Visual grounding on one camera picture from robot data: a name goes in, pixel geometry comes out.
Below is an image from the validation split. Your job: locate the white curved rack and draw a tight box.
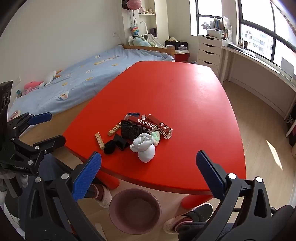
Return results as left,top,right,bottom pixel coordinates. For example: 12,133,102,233
128,21,167,48

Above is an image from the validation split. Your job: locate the white wall shelf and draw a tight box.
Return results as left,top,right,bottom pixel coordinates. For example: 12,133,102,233
120,0,158,44

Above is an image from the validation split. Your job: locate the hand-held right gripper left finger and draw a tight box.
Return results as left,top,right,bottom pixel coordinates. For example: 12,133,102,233
24,152,107,241

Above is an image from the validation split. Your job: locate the red cooler box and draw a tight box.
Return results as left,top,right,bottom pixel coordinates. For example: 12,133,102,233
174,45,190,62

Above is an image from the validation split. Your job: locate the pink round trash bin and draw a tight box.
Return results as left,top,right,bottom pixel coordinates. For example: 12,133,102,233
109,188,162,234

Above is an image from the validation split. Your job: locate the red table leg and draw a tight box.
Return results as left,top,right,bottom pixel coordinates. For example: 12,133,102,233
98,173,120,189
181,195,214,210

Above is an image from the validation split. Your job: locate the black rolled sock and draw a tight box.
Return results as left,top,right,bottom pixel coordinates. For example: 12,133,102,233
103,141,117,155

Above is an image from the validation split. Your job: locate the notched wooden piece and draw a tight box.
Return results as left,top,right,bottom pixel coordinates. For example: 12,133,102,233
94,132,105,151
107,123,122,137

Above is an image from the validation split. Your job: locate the black patterned cloth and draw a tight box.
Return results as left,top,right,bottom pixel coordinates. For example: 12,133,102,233
121,120,145,142

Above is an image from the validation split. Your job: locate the pale green cloth ball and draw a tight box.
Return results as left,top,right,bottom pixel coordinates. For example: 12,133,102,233
151,131,161,146

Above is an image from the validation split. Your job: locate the red printed carton box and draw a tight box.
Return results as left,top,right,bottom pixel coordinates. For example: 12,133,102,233
128,116,155,133
142,114,174,140

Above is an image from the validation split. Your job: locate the black framed window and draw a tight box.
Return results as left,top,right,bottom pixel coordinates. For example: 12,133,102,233
190,0,296,77

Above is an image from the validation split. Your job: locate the pink plush toy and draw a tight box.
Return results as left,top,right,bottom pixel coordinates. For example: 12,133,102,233
22,81,44,95

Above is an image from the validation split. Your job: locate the white drawer unit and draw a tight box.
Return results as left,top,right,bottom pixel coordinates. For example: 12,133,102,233
198,35,223,78

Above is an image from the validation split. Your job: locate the teal plush toy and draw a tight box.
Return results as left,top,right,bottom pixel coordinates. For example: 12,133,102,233
132,37,159,47

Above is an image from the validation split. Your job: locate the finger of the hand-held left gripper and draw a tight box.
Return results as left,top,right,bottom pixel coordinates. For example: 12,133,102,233
8,112,53,140
17,135,66,155

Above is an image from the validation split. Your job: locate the blue printed bedsheet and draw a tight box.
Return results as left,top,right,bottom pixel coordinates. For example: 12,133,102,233
7,45,175,121

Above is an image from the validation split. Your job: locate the white standing card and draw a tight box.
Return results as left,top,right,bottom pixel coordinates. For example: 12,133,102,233
280,57,295,76

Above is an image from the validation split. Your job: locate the row of books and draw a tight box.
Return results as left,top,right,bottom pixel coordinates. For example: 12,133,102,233
209,16,232,30

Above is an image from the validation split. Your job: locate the white duck plush toy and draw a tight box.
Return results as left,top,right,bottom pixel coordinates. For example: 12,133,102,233
38,70,63,88

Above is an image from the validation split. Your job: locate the black bin with hat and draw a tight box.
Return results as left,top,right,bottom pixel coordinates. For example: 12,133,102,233
165,37,188,50

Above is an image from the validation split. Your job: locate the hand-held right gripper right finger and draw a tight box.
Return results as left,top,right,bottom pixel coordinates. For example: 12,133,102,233
196,150,278,241

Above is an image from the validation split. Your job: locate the white slipper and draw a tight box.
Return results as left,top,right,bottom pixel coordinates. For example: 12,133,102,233
163,203,213,234
92,184,113,208

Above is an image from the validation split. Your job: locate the white sock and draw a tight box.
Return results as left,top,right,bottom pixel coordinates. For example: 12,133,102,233
130,133,156,164

